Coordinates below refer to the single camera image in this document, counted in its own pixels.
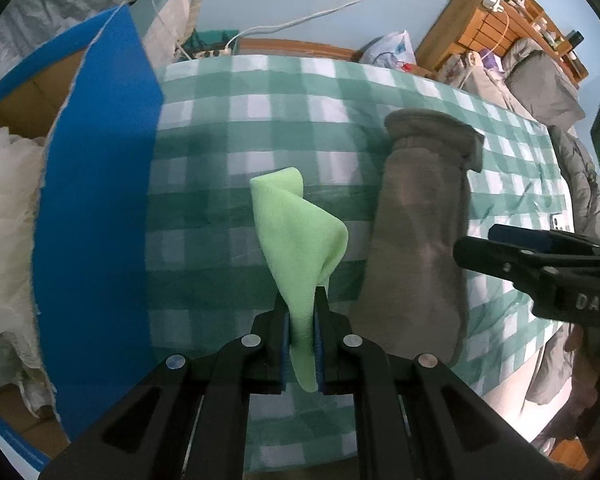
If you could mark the wooden bed frame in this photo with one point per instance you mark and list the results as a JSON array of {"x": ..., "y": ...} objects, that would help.
[{"x": 300, "y": 49}]

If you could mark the grey cushion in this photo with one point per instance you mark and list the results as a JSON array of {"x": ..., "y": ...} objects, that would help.
[{"x": 545, "y": 85}]

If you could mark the wooden shelf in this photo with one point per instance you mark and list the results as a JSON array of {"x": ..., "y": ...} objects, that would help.
[{"x": 480, "y": 25}]

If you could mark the white crumpled paper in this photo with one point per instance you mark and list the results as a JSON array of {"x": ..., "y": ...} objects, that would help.
[{"x": 5, "y": 210}]

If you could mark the cardboard box with blue edges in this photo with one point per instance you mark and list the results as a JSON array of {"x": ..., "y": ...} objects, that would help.
[{"x": 95, "y": 185}]

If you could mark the white power strip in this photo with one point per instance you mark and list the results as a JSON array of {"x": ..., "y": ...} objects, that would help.
[{"x": 210, "y": 52}]

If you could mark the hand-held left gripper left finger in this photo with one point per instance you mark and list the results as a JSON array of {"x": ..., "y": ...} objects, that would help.
[{"x": 281, "y": 355}]

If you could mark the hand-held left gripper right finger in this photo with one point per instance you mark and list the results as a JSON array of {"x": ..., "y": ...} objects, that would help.
[{"x": 320, "y": 352}]

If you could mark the light grey sock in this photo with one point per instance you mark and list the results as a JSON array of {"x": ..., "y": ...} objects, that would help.
[{"x": 415, "y": 235}]

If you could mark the green checked blanket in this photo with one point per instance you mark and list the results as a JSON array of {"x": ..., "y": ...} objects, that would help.
[{"x": 240, "y": 120}]

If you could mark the smartphone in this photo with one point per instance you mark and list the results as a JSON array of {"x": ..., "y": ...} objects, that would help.
[{"x": 560, "y": 222}]

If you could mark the white plastic bag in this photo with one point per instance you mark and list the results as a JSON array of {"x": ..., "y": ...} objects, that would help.
[{"x": 392, "y": 47}]

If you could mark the grey padded jacket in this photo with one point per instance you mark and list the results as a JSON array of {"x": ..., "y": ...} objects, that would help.
[{"x": 580, "y": 185}]

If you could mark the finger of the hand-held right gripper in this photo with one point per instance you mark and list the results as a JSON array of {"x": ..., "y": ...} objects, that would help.
[
  {"x": 522, "y": 241},
  {"x": 490, "y": 257}
]

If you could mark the beige garment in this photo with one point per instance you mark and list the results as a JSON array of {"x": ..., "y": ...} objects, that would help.
[{"x": 475, "y": 80}]

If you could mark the light green cloth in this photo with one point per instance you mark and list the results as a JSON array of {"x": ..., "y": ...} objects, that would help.
[{"x": 290, "y": 230}]

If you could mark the person's right hand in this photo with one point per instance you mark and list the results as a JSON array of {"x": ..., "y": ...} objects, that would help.
[{"x": 582, "y": 360}]

